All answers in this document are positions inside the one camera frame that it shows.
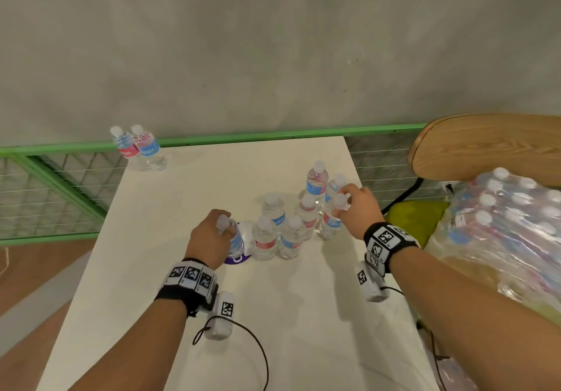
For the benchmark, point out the wooden-backed green seat chair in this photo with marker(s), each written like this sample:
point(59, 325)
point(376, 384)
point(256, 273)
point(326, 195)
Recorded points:
point(482, 145)

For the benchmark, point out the black marker-tag wristband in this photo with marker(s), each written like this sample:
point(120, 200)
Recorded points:
point(188, 277)
point(385, 242)

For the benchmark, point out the brown cardboard sheet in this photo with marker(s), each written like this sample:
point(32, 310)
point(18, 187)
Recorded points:
point(473, 268)

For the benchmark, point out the person's left hand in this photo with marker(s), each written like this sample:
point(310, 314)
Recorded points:
point(206, 242)

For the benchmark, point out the person's right forearm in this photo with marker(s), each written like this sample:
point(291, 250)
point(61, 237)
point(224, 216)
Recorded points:
point(460, 316)

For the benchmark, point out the person's right hand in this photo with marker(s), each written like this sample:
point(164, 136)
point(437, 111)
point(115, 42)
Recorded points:
point(361, 211)

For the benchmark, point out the green metal mesh fence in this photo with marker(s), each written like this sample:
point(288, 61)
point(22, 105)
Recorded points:
point(263, 136)

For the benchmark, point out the purple round sticker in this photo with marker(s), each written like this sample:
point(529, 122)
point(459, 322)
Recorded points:
point(239, 260)

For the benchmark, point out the white table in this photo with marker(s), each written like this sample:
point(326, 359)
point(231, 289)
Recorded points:
point(175, 193)

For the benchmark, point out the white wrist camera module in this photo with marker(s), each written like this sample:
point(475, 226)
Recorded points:
point(370, 283)
point(221, 316)

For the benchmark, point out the person's left forearm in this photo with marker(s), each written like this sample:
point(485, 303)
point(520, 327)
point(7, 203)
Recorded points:
point(140, 351)

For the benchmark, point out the group of water bottles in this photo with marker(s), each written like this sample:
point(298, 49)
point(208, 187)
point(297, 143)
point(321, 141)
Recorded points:
point(265, 242)

